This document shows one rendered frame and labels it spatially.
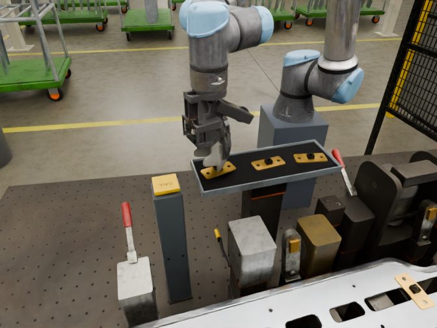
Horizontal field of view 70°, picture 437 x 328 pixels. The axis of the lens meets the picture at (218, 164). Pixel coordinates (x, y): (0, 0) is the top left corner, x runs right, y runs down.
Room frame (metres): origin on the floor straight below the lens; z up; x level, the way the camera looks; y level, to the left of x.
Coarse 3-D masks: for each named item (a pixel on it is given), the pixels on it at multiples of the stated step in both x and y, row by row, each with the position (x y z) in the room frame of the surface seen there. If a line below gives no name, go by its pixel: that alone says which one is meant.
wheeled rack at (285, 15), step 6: (294, 6) 7.31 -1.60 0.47; (276, 12) 7.66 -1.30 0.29; (282, 12) 7.66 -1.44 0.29; (288, 12) 7.66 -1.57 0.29; (294, 12) 7.29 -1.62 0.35; (276, 18) 7.24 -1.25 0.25; (282, 18) 7.26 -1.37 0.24; (288, 18) 7.27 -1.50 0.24; (294, 18) 7.28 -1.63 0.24; (288, 24) 7.33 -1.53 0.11
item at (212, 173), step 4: (228, 164) 0.64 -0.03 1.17; (208, 168) 0.62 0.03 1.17; (212, 168) 0.62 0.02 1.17; (216, 168) 0.61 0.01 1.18; (224, 168) 0.62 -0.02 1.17; (228, 168) 0.62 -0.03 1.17; (232, 168) 0.62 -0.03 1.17; (204, 172) 0.60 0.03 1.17; (208, 172) 0.61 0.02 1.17; (212, 172) 0.60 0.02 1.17; (216, 172) 0.60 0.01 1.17; (220, 172) 0.60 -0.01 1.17; (224, 172) 0.61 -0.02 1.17; (208, 176) 0.59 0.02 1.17; (212, 176) 0.59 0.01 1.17
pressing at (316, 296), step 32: (288, 288) 0.40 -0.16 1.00; (320, 288) 0.41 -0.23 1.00; (352, 288) 0.41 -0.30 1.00; (384, 288) 0.41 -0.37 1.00; (160, 320) 0.33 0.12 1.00; (192, 320) 0.33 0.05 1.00; (224, 320) 0.33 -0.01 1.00; (256, 320) 0.33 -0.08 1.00; (288, 320) 0.33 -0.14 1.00; (320, 320) 0.33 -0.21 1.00; (352, 320) 0.33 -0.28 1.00; (384, 320) 0.33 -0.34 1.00; (416, 320) 0.33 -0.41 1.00
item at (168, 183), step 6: (168, 174) 0.62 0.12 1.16; (174, 174) 0.62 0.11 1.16; (156, 180) 0.59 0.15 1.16; (162, 180) 0.59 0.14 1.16; (168, 180) 0.59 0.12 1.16; (174, 180) 0.59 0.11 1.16; (156, 186) 0.57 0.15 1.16; (162, 186) 0.57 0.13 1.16; (168, 186) 0.57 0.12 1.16; (174, 186) 0.57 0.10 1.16; (156, 192) 0.55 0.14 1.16; (162, 192) 0.55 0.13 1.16; (168, 192) 0.56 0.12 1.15
